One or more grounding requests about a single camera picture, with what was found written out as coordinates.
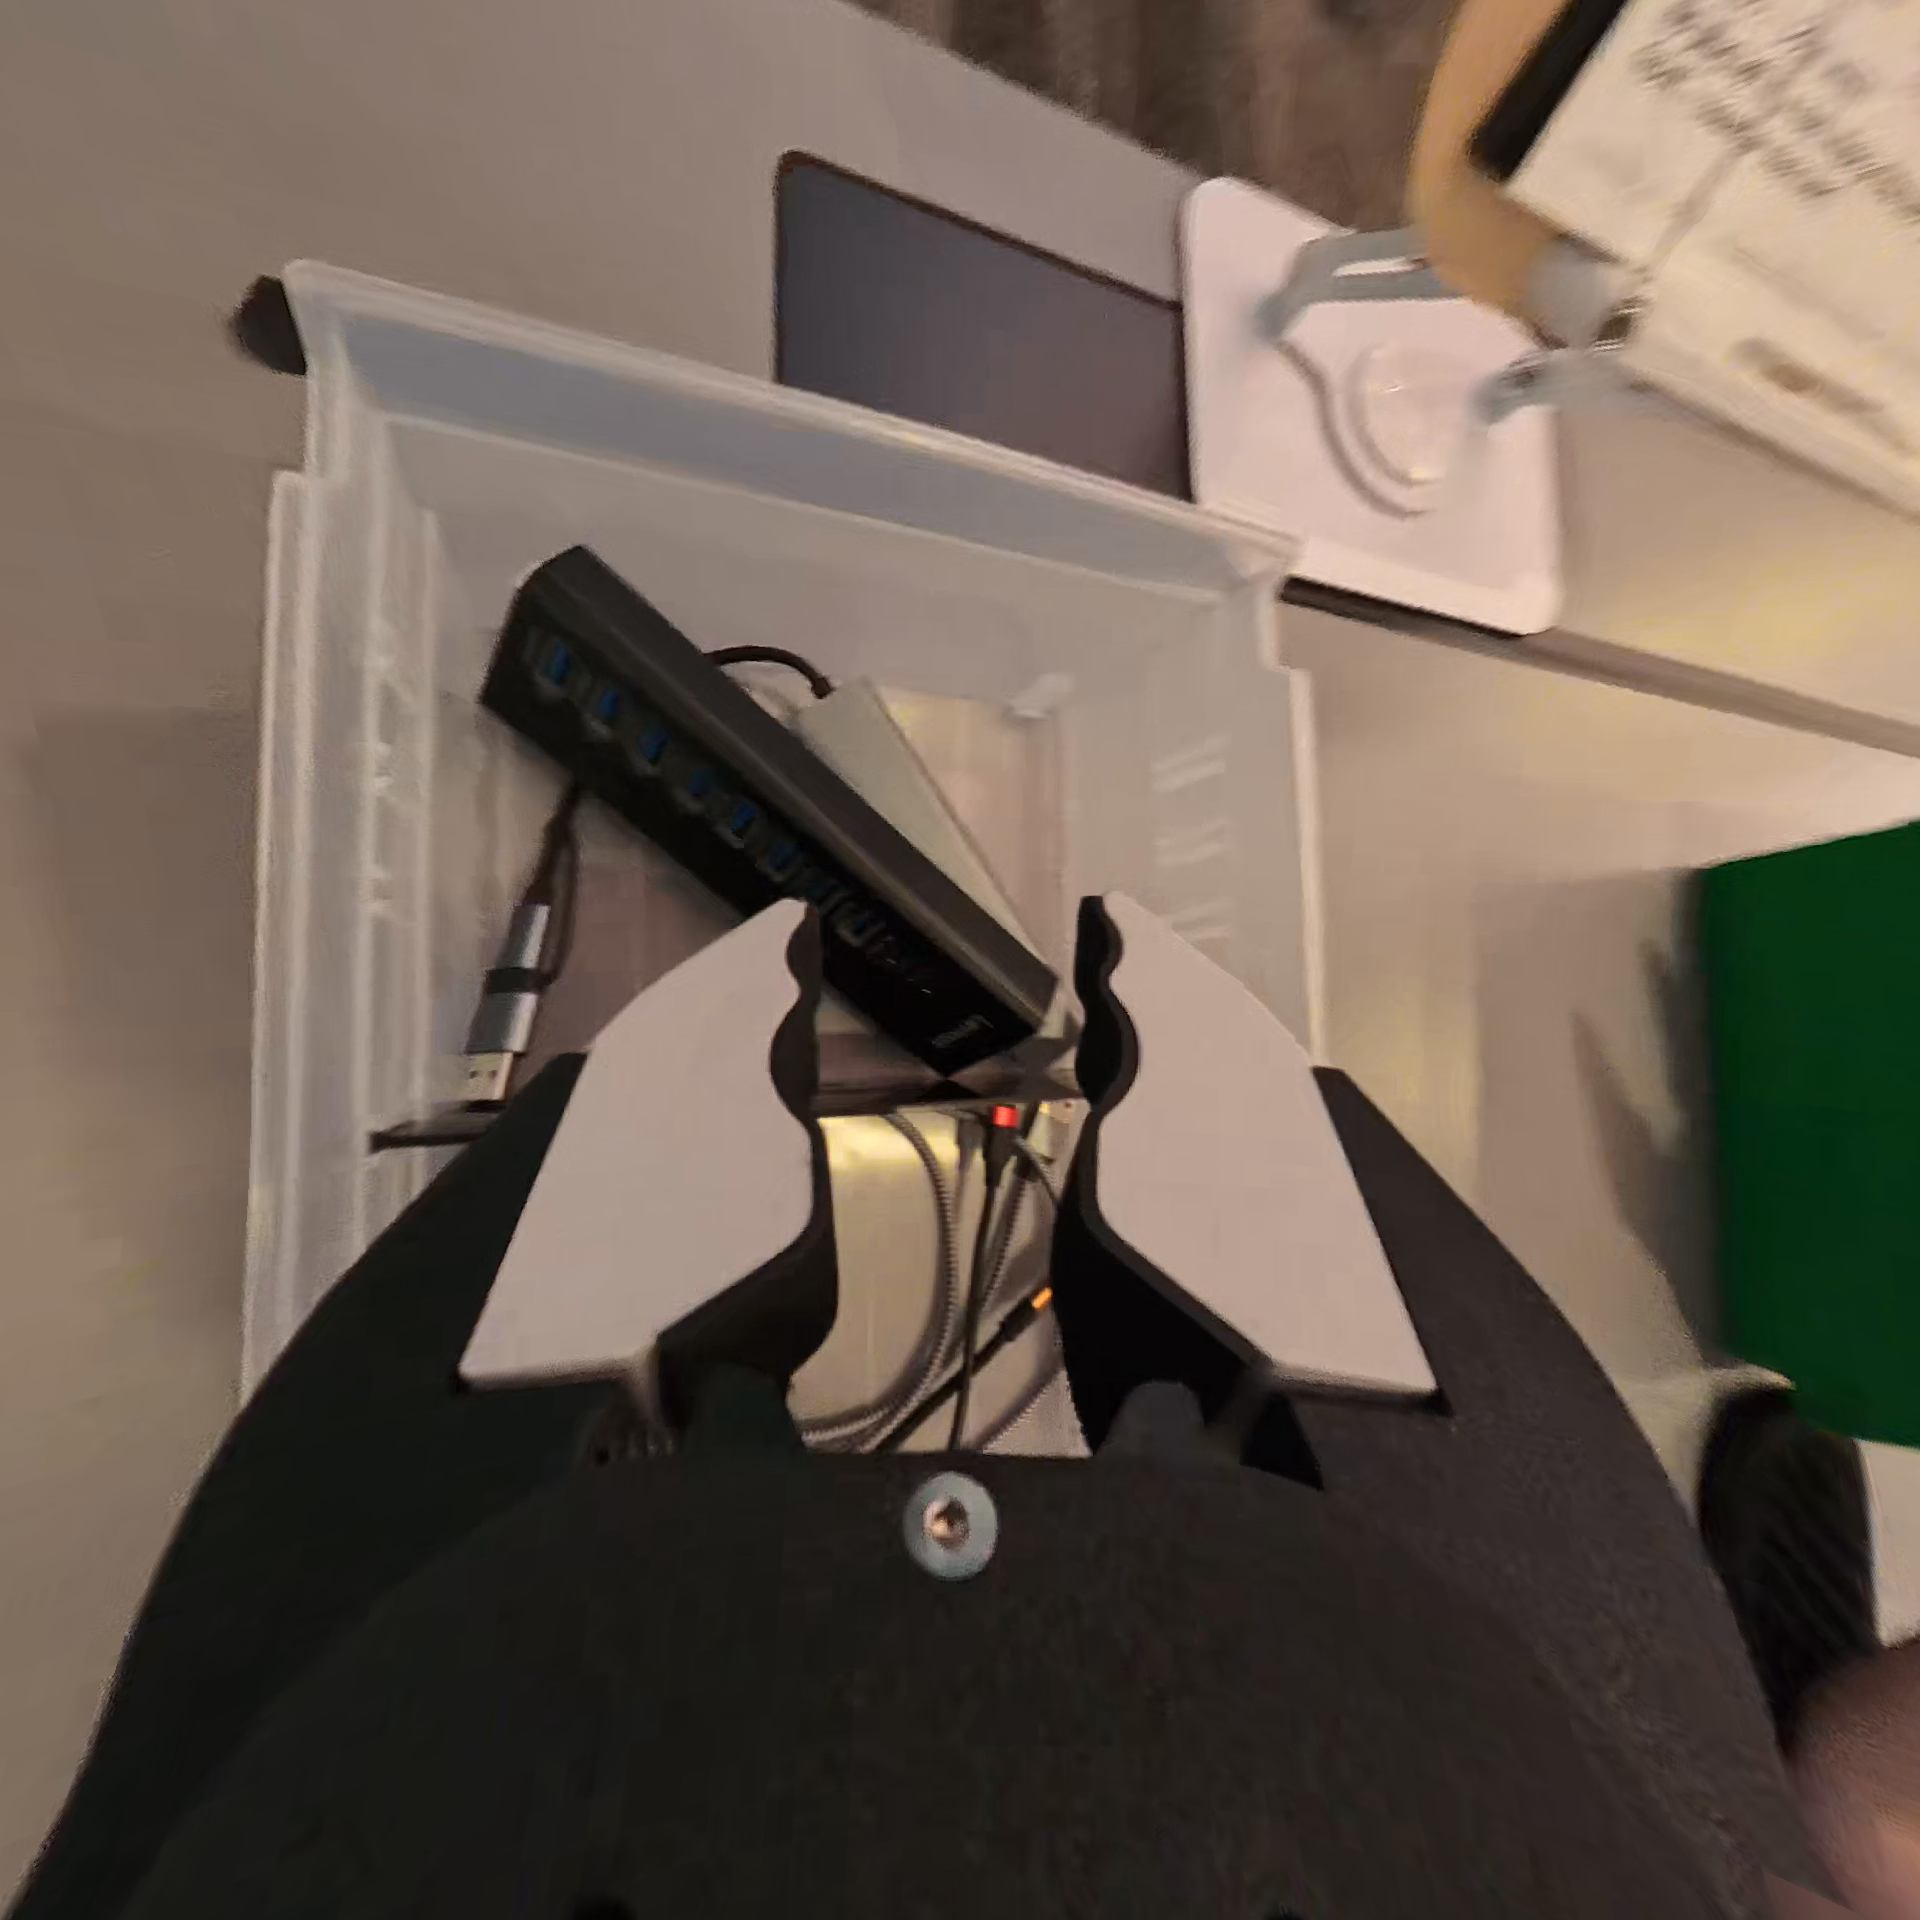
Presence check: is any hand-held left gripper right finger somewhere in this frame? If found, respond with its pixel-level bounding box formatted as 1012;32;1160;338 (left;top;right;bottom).
1050;892;1453;1444

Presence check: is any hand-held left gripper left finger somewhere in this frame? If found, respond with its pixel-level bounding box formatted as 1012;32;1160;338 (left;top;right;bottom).
458;900;835;1444

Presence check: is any black cable with red plug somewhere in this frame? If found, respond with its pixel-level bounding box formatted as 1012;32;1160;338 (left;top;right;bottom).
900;1100;1072;1449

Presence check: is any grey braided usb cable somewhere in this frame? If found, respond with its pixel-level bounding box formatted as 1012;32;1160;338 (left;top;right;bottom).
794;1106;1074;1453

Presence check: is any dark grey usb hub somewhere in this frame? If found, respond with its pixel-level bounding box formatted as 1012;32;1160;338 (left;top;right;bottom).
477;542;1060;1078

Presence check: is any green plastic bin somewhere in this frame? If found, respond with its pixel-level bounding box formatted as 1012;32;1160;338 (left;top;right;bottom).
1690;824;1920;1449

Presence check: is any clear plastic box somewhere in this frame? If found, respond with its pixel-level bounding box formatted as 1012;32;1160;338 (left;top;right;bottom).
238;259;1326;1405

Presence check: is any white metal stand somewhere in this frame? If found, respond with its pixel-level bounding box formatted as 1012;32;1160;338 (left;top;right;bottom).
1176;177;1647;636

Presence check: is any printed instruction sheet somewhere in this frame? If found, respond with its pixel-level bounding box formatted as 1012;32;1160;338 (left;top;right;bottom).
1470;0;1920;518

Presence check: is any black cable with orange plug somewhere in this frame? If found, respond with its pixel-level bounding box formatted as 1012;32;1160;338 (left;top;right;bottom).
960;1274;1056;1369

